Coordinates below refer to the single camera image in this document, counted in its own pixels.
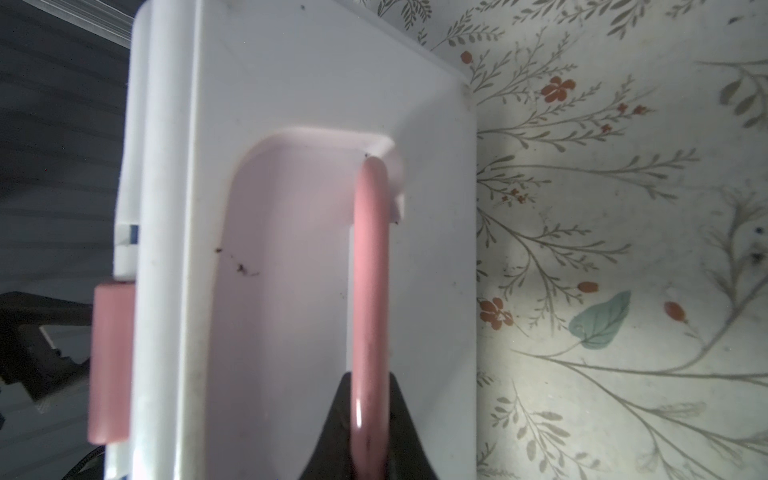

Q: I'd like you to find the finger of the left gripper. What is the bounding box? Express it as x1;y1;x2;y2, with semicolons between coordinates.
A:
1;292;93;402

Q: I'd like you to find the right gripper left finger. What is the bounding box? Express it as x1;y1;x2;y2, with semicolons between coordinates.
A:
299;372;354;480

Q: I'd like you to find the white blue plastic toolbox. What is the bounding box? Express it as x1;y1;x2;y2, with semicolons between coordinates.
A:
89;1;477;479

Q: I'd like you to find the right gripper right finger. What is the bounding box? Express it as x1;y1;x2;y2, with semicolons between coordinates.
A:
387;373;438;480

